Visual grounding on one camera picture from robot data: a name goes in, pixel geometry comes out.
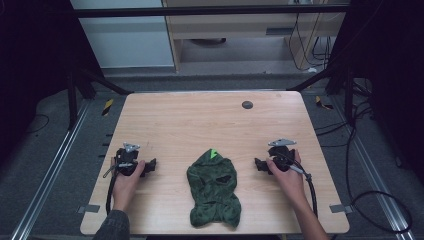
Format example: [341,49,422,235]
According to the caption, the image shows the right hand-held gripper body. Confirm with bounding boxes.
[267,138,306,176]

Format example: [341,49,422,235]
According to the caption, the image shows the metal floor rail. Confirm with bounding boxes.
[329,96,418,240]
[9,99,92,240]

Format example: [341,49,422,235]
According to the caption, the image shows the black looped floor cable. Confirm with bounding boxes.
[345,99,414,235]

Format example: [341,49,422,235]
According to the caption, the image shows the green hooded pet garment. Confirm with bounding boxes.
[186,148,242,230]

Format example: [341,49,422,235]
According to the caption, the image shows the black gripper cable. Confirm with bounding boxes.
[105,166,120,216]
[279,150,319,218]

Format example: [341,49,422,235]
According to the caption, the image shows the person's left hand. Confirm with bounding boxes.
[110,157,147,213]

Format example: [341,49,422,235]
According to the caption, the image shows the white cabinet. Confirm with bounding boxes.
[69,0,176,70]

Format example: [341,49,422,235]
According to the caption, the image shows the orange-handled tool on floor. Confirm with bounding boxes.
[314,95,334,111]

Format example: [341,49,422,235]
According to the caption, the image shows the hanging black desk cables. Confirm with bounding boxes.
[287,13,334,72]

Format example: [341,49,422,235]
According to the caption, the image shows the light wooden desk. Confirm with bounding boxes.
[161,0,350,72]

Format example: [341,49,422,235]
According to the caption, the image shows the thin black floor cable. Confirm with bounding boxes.
[25,113,51,135]

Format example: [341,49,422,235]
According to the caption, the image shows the yellow-handled tool on floor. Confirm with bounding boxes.
[101,98,115,117]

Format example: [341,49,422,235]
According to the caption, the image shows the person's right hand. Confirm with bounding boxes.
[265,148,307,205]

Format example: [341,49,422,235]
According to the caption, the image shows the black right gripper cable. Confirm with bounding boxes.
[279,150,319,218]

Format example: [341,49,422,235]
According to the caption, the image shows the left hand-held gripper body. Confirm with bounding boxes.
[102,142,142,179]

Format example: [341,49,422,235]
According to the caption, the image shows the black metal stand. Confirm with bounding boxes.
[287,63,358,128]
[65,63,134,132]

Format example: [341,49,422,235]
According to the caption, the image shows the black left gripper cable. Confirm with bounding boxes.
[105,166,120,216]

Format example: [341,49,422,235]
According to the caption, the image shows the grey tape strip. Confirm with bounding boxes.
[329,203,354,215]
[77,204,101,215]

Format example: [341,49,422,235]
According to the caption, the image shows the black horizontal frame bar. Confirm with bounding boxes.
[68,4,351,19]

